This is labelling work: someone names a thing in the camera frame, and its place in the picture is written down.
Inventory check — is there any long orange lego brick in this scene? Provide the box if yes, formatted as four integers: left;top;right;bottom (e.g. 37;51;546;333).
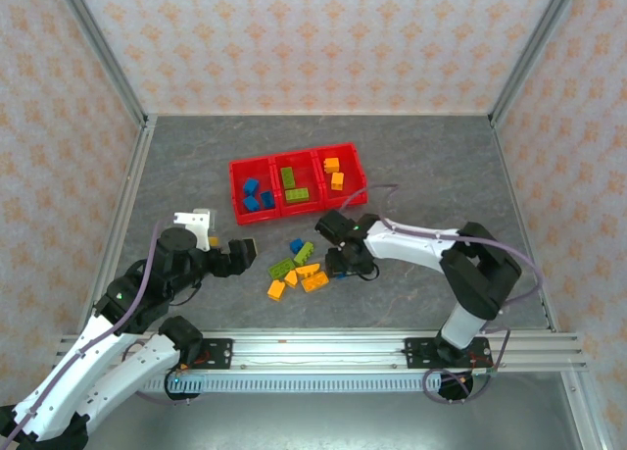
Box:
300;272;330;294

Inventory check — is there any slotted grey cable duct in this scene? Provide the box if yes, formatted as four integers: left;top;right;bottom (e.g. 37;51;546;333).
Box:
141;374;491;395

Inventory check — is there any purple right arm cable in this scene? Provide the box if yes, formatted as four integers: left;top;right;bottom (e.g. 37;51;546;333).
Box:
339;183;545;405

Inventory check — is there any aluminium frame post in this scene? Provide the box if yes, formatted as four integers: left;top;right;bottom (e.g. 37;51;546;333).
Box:
51;0;151;127
489;0;584;127

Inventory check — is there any wide aluminium frame rail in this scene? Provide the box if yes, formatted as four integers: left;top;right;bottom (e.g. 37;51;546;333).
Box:
53;329;589;373

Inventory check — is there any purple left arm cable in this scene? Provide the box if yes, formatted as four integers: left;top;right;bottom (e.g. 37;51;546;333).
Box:
0;219;163;449

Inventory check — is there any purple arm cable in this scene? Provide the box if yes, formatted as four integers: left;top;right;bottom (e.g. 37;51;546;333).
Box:
339;183;545;405
0;219;163;449

